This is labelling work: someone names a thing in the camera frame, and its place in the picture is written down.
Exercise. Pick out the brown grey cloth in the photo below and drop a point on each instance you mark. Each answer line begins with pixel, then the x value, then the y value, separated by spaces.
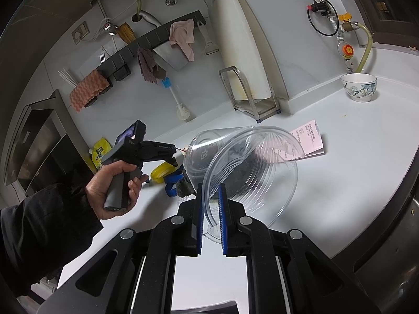
pixel 147 65

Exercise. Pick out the white cutting board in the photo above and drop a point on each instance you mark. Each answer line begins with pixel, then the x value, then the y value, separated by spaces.
pixel 242 39

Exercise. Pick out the black rack box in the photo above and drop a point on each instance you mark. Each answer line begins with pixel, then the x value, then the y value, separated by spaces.
pixel 121 73

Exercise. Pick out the wall socket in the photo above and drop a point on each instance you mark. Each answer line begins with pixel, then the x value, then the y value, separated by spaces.
pixel 80 33

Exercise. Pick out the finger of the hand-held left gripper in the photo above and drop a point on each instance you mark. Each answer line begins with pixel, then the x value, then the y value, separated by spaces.
pixel 171 191
pixel 173 179

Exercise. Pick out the white floral bowl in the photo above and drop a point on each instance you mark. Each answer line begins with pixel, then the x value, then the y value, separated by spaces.
pixel 358 88

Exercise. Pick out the person's left forearm dark sleeve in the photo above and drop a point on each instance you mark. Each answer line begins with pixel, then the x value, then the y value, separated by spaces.
pixel 39 229

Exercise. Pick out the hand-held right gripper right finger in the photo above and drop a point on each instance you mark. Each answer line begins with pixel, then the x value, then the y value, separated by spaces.
pixel 222 222

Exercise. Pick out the person's left hand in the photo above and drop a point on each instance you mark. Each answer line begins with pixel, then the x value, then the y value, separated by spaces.
pixel 98 196

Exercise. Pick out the bundle of white sticks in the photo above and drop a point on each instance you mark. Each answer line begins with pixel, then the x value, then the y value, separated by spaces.
pixel 68 78

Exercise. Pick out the white peeler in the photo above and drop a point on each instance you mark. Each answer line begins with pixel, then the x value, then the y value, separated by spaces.
pixel 207 44

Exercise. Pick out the dark window frame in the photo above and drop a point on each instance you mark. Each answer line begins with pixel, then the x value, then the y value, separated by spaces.
pixel 386 6

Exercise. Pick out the clear plastic container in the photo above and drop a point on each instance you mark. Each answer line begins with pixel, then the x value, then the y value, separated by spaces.
pixel 199 153

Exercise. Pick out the yellow gas valve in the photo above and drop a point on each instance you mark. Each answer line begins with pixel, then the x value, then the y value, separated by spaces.
pixel 347 23

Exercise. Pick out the orange striped cloth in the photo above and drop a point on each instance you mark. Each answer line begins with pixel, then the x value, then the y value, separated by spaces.
pixel 88 91

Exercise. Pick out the steel range hood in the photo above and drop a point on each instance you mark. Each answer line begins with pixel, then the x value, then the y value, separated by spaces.
pixel 42 144

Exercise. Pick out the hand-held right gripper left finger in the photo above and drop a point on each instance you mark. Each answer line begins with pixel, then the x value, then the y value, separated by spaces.
pixel 197 225

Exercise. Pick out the grey scouring pad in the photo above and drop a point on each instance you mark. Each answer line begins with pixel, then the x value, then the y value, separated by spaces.
pixel 186 189

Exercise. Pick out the clear round plastic lid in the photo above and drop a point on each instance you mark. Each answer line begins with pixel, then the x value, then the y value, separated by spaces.
pixel 262 196

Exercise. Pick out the steel cleaver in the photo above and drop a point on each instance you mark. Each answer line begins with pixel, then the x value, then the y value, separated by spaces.
pixel 173 59

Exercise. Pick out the blue white bottle brush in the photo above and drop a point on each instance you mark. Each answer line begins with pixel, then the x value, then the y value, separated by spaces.
pixel 176 99

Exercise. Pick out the yellow green pouch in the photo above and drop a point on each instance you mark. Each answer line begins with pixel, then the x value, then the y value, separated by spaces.
pixel 100 155

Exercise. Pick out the yellow round object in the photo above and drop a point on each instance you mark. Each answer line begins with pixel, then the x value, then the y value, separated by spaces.
pixel 161 172

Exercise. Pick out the metal fork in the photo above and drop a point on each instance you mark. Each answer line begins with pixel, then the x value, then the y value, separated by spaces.
pixel 102 57

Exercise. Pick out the black wall rack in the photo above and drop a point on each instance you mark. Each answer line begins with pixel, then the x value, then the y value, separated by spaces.
pixel 147 41

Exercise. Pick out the printed paper leaflet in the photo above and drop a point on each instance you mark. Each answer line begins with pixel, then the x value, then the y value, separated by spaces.
pixel 311 140

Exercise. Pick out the metal cutting board rack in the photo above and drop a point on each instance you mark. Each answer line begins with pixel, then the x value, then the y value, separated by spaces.
pixel 258 106

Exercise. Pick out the yellow brown brush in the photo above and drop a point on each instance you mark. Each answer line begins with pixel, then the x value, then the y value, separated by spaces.
pixel 126 32

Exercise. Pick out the pink cloth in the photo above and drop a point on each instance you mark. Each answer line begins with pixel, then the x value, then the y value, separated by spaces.
pixel 181 36

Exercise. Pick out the orange dial gas regulator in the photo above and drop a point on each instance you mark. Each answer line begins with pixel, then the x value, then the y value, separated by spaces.
pixel 346 51

